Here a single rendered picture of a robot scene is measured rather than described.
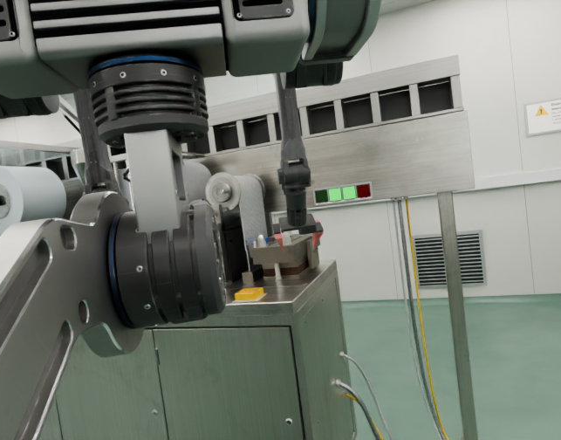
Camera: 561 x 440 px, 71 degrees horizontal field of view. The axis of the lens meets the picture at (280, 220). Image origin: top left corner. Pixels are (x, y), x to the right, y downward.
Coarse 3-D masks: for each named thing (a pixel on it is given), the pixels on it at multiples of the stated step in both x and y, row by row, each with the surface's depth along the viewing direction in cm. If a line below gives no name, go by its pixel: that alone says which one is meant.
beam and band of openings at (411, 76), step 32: (416, 64) 155; (448, 64) 151; (320, 96) 168; (352, 96) 164; (384, 96) 167; (416, 96) 156; (448, 96) 159; (224, 128) 192; (256, 128) 186; (320, 128) 176; (352, 128) 165
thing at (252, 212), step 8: (256, 200) 163; (240, 208) 148; (248, 208) 155; (256, 208) 162; (248, 216) 154; (256, 216) 161; (264, 216) 170; (248, 224) 153; (256, 224) 160; (264, 224) 169; (248, 232) 152; (256, 232) 159; (264, 232) 168; (248, 240) 151; (256, 240) 159; (248, 248) 151
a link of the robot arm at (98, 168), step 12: (84, 96) 96; (84, 108) 96; (84, 120) 96; (84, 132) 97; (96, 132) 97; (84, 144) 97; (96, 144) 97; (96, 156) 97; (108, 156) 102; (96, 168) 98; (108, 168) 99; (96, 180) 98; (108, 180) 98; (96, 192) 99
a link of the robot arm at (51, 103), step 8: (48, 96) 66; (56, 96) 69; (32, 104) 64; (40, 104) 64; (48, 104) 66; (56, 104) 69; (32, 112) 65; (40, 112) 66; (48, 112) 66; (56, 112) 68
